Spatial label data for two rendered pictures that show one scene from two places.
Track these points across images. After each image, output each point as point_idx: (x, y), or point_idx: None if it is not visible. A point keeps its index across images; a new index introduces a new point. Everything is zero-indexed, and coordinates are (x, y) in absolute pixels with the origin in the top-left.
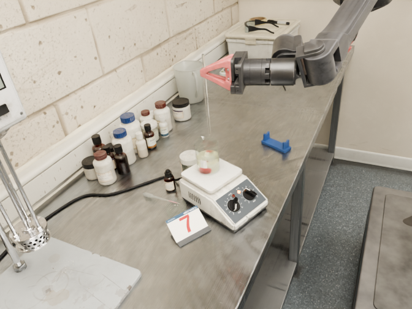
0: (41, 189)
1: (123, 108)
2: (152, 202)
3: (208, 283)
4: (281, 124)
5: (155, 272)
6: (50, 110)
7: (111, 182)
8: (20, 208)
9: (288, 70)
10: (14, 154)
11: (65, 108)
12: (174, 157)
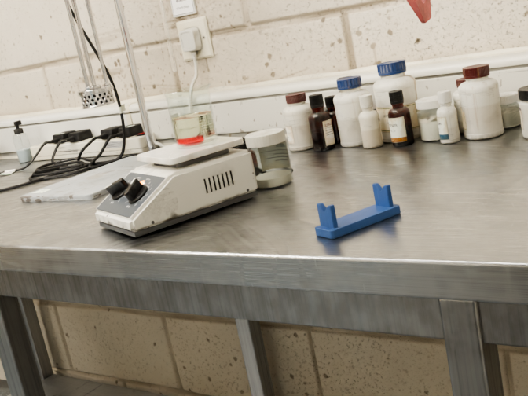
0: (272, 118)
1: (460, 64)
2: None
3: (34, 228)
4: (496, 217)
5: (84, 204)
6: (331, 18)
7: (291, 148)
8: (88, 62)
9: None
10: (272, 58)
11: (357, 24)
12: (355, 163)
